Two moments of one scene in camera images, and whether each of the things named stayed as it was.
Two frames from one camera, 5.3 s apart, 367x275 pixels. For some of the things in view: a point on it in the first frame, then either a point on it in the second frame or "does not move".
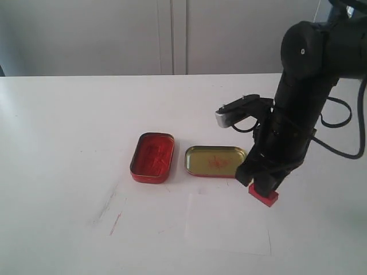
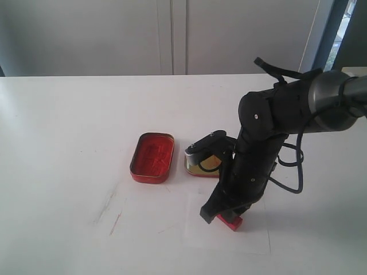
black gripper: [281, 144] -> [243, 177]
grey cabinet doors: [49, 38] does not move
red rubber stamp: [268, 200] -> [234, 220]
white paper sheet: [238, 223] does not move
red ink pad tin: [152, 157] does not move
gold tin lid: [209, 161] does not move
